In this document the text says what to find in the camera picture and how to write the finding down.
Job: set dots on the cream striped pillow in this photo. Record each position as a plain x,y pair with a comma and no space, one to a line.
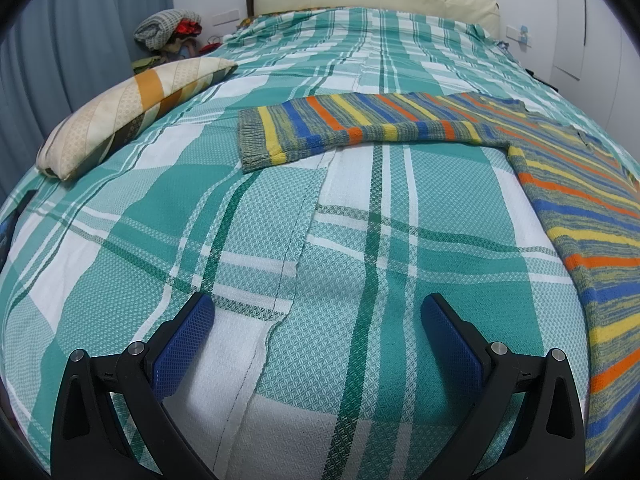
125,110

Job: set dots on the wall switch with blue tag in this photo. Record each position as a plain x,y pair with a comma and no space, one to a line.
522,35

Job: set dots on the white wall socket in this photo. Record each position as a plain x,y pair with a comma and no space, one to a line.
227,17

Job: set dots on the striped knitted sweater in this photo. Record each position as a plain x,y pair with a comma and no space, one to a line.
575,200

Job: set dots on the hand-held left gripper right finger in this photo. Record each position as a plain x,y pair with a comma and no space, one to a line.
450,345

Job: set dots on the white wardrobe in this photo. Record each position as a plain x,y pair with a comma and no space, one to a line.
600,35

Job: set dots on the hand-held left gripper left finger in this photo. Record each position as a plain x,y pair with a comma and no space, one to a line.
182,345

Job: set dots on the pile of clothes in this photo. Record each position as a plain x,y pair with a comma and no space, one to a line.
160,27

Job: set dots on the blue curtain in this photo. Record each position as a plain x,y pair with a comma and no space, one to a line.
75,60

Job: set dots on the dark patterned pouch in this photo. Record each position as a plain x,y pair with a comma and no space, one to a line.
10,230

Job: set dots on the green plaid bed blanket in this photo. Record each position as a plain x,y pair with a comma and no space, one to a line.
350,260

